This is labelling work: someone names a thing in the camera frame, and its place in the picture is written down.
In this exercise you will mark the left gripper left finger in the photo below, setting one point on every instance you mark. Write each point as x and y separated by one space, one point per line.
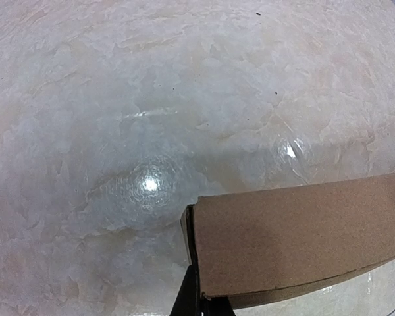
188 300

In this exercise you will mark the brown cardboard box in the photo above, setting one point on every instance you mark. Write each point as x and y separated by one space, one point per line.
268 246

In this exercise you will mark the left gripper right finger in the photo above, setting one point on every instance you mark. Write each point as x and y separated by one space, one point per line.
220 306

